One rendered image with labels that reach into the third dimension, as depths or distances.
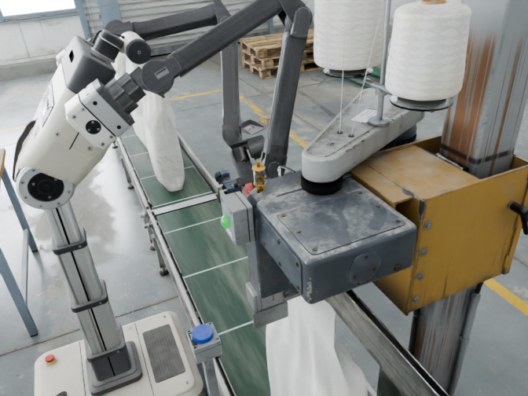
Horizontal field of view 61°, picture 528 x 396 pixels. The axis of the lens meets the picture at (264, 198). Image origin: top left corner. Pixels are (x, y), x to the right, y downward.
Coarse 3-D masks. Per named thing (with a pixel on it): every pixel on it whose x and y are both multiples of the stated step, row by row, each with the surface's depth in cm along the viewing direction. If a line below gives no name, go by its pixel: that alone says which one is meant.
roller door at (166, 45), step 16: (80, 0) 704; (96, 0) 716; (128, 0) 736; (144, 0) 746; (160, 0) 756; (176, 0) 766; (192, 0) 777; (208, 0) 786; (224, 0) 799; (240, 0) 811; (80, 16) 715; (96, 16) 728; (128, 16) 747; (144, 16) 757; (160, 16) 768; (96, 32) 738; (192, 32) 800; (256, 32) 849; (272, 32) 857; (160, 48) 789; (176, 48) 800
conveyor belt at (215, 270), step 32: (160, 224) 260; (192, 224) 258; (192, 256) 233; (224, 256) 231; (192, 288) 211; (224, 288) 210; (224, 320) 193; (224, 352) 178; (256, 352) 177; (256, 384) 165
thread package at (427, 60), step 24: (408, 24) 77; (432, 24) 75; (456, 24) 75; (408, 48) 79; (432, 48) 77; (456, 48) 77; (408, 72) 80; (432, 72) 78; (456, 72) 79; (408, 96) 82; (432, 96) 80
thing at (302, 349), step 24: (288, 312) 131; (312, 312) 124; (288, 336) 126; (312, 336) 122; (336, 336) 127; (288, 360) 126; (312, 360) 118; (336, 360) 115; (288, 384) 129; (312, 384) 117; (336, 384) 113; (360, 384) 115
